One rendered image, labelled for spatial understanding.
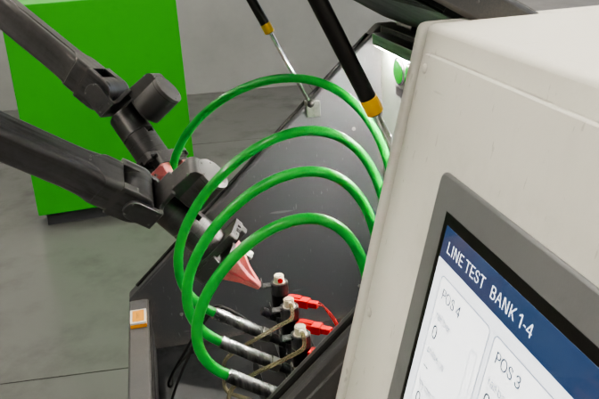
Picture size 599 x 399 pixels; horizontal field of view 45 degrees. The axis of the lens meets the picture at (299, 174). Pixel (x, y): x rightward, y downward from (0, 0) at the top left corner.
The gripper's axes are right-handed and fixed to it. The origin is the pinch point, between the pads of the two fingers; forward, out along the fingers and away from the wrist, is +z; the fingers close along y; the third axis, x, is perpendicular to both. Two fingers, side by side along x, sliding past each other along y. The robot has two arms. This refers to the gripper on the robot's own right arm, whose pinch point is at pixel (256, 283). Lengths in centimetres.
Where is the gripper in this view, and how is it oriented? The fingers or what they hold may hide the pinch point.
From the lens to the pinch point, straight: 116.8
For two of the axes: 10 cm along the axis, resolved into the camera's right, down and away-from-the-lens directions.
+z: 7.3, 6.6, 1.8
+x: 0.5, -3.1, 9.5
